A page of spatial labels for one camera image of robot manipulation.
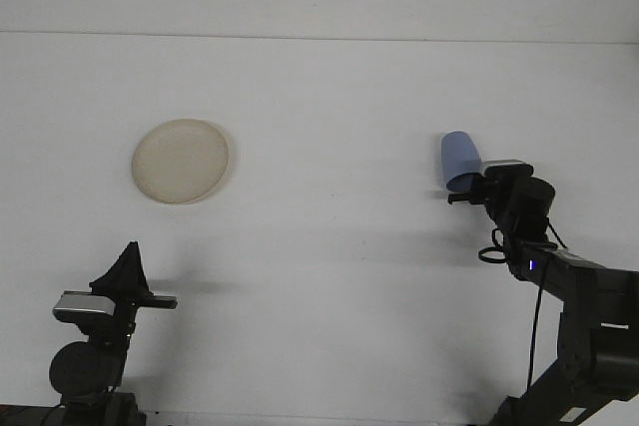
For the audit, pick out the pale blue cup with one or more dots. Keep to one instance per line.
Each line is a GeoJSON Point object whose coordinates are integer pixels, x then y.
{"type": "Point", "coordinates": [459, 156]}

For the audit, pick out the pale round plate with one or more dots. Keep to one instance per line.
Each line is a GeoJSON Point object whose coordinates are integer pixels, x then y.
{"type": "Point", "coordinates": [180, 161]}

